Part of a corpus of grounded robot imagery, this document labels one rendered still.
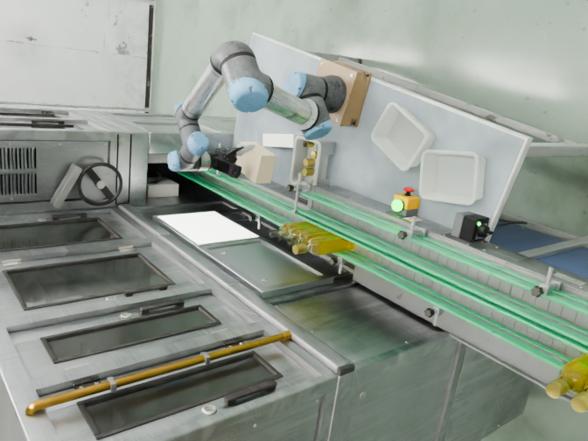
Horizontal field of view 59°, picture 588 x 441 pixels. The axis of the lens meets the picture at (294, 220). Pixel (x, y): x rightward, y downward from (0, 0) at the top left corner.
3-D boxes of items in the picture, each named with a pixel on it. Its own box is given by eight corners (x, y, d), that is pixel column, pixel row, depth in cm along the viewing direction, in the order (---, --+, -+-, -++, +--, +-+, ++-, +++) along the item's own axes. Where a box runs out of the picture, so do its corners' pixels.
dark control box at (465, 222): (465, 233, 180) (450, 234, 175) (470, 210, 178) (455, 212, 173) (486, 240, 174) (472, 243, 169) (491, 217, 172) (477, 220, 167)
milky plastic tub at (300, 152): (303, 182, 245) (289, 183, 239) (310, 135, 239) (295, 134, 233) (328, 192, 232) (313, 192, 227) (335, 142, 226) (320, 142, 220)
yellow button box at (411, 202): (403, 210, 200) (390, 211, 196) (407, 191, 198) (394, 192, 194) (417, 215, 195) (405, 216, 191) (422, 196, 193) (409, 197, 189)
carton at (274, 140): (272, 134, 261) (262, 133, 257) (303, 134, 243) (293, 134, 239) (272, 146, 262) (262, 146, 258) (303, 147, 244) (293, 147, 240)
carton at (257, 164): (255, 142, 221) (240, 141, 217) (276, 155, 210) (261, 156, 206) (249, 168, 226) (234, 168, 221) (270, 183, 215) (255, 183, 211)
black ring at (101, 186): (118, 202, 259) (73, 205, 246) (120, 160, 253) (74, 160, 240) (122, 205, 255) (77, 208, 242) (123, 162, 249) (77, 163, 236)
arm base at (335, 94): (326, 70, 214) (309, 66, 207) (351, 81, 204) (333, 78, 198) (315, 106, 220) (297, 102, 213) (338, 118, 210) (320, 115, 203)
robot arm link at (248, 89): (328, 98, 202) (240, 45, 156) (340, 131, 197) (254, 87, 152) (304, 114, 207) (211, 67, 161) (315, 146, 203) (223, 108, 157)
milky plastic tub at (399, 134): (419, 173, 195) (404, 174, 190) (383, 137, 207) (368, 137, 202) (444, 135, 185) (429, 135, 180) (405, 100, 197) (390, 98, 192)
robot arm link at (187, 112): (220, 19, 159) (164, 110, 195) (230, 49, 156) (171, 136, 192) (253, 25, 166) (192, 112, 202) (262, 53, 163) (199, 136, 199)
